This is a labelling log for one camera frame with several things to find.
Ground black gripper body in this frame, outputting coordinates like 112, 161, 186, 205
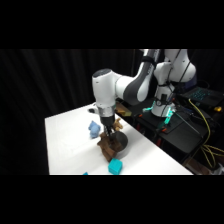
99, 114, 116, 129

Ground dark brown deer plush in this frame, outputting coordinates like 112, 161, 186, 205
96, 130, 123, 164

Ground grey metal bowl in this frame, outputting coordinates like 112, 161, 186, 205
112, 130, 129, 159

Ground blue plush animal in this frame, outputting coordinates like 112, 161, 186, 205
87, 120, 102, 140

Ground teal cube block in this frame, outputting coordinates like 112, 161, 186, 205
107, 157, 124, 176

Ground black robot stand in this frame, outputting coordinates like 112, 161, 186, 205
122, 97, 224, 165

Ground black laptop with lit keyboard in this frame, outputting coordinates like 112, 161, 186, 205
179, 85, 224, 109

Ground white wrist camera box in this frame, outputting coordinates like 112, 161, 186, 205
86, 105, 98, 115

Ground yellow cable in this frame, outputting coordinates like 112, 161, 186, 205
187, 97, 224, 169

